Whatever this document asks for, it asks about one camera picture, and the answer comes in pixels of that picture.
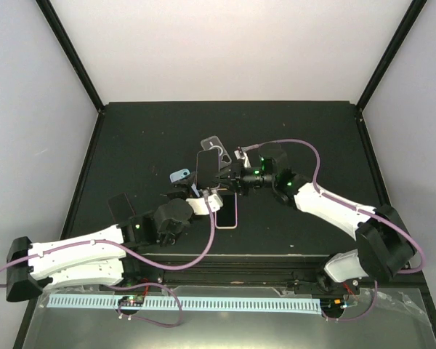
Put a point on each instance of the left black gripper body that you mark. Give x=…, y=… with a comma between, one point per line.
x=182, y=188

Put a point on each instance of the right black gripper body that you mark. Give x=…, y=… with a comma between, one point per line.
x=244, y=179

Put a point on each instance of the light blue phone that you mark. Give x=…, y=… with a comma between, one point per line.
x=181, y=175

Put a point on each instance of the white phone face down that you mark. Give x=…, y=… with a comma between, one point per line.
x=207, y=167

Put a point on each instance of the black screen phone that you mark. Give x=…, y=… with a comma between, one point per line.
x=227, y=214

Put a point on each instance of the beige pink phone case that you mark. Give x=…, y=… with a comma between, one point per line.
x=236, y=218

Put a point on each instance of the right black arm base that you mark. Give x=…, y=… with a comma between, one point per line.
x=318, y=283

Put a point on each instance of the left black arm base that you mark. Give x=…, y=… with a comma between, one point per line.
x=141, y=281

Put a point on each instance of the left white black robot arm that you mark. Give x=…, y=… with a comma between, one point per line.
x=97, y=258

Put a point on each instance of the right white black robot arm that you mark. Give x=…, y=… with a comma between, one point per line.
x=383, y=245

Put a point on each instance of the clear magsafe phone case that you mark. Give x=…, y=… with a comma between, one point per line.
x=214, y=142

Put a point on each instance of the red cased phone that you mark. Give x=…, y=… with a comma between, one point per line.
x=120, y=208

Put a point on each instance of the left small circuit board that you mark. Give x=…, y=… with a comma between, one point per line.
x=131, y=301

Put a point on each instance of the small circuit board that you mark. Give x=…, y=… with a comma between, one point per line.
x=131, y=301
x=337, y=303

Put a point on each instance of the right small circuit board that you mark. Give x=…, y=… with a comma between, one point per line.
x=337, y=303

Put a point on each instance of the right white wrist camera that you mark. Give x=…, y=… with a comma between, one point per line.
x=241, y=155

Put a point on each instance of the white slotted cable duct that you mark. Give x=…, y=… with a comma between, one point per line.
x=207, y=304

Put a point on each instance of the left black corner post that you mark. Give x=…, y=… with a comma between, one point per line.
x=48, y=11

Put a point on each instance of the black corner post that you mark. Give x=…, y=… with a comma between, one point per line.
x=403, y=29
x=48, y=11

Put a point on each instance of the right black corner post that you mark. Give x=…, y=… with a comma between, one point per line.
x=403, y=29

